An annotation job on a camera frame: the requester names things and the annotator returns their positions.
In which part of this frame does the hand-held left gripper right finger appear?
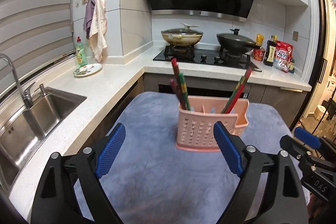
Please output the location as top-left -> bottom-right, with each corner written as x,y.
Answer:
213,121 -> 309,224

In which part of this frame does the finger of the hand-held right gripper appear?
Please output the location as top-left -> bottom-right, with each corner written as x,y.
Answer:
280,127 -> 322,159

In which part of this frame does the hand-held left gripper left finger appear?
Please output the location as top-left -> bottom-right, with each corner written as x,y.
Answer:
30,123 -> 126,224

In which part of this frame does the pink perforated utensil holder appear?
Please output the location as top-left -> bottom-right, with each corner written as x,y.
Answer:
175,96 -> 249,153

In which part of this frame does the brown chopstick with gold band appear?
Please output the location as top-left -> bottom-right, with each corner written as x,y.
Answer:
221,82 -> 243,114

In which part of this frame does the green chopstick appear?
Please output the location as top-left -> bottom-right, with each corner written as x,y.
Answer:
179,72 -> 191,111
224,76 -> 246,114

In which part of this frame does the maroon chopstick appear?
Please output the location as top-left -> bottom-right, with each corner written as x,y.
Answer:
169,79 -> 185,109
182,83 -> 190,110

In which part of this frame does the group of coloured chopsticks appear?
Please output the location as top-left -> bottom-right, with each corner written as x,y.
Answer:
226,68 -> 253,114

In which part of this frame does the dark red chopstick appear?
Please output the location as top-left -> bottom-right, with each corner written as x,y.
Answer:
171,58 -> 190,110

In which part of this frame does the cardboard box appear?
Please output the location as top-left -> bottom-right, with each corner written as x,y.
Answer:
315,105 -> 328,121

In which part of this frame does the blue fleece towel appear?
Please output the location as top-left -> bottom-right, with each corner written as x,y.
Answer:
73,91 -> 310,224

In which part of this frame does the white stone kitchen counter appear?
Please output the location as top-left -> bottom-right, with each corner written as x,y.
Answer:
8,46 -> 313,214

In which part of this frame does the stainless steel sink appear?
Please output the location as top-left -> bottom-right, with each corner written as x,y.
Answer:
0,86 -> 87,188

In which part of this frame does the sliding glass door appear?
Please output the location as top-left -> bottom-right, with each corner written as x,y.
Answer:
307,0 -> 336,135

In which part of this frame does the red cereal bag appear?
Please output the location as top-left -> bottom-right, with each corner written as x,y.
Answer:
273,41 -> 294,73

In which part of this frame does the patterned white plate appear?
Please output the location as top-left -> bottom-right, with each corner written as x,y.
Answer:
73,63 -> 103,77

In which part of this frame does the dark soy sauce bottle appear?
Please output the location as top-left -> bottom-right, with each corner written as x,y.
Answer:
263,35 -> 278,67

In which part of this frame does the black gas stove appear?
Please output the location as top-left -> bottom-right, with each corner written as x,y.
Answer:
153,45 -> 262,72

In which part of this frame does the green dish soap bottle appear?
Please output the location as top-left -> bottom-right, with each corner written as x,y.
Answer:
75,36 -> 88,67

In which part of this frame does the black wok with lid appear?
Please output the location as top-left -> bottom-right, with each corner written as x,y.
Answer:
217,28 -> 260,55

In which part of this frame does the chrome kitchen faucet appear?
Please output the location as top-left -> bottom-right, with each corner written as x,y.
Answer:
0,54 -> 36,109

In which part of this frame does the cream hanging cloth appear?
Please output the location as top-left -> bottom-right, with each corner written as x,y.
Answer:
89,0 -> 108,63

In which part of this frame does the beige pan with glass lid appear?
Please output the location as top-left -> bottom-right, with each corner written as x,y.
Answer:
161,23 -> 204,46

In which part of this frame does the purple hanging cloth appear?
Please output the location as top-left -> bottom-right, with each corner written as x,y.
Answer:
83,0 -> 96,39

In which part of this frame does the white window blind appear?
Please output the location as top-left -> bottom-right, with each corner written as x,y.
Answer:
0,0 -> 76,98

